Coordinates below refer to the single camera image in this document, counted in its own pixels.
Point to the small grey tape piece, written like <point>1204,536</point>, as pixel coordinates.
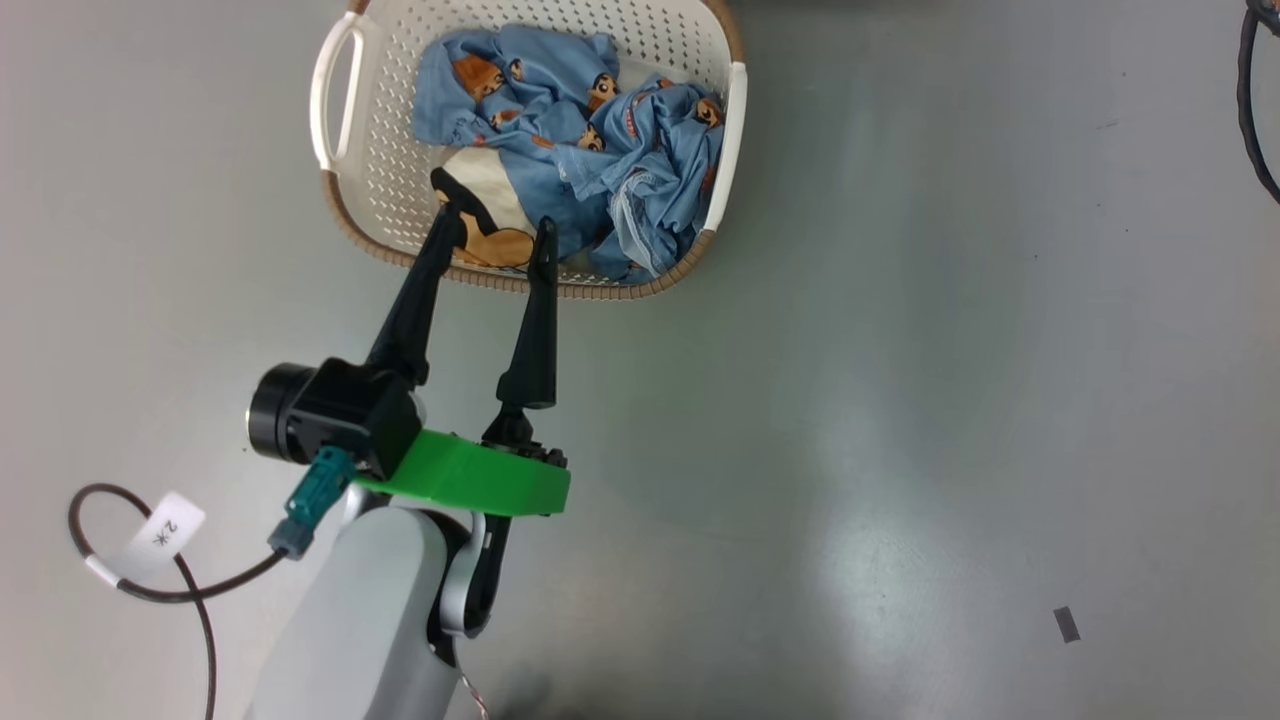
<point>1067,624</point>

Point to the cream orange black cloth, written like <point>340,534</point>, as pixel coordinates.
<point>482,190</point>

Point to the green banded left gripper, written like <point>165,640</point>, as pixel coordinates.
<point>470,480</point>

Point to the blue cartoon print garment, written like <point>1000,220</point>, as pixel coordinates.
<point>560,170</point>

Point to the cream perforated laundry basket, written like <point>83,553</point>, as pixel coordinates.
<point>385,150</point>

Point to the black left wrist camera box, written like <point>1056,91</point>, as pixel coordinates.
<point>340,410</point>

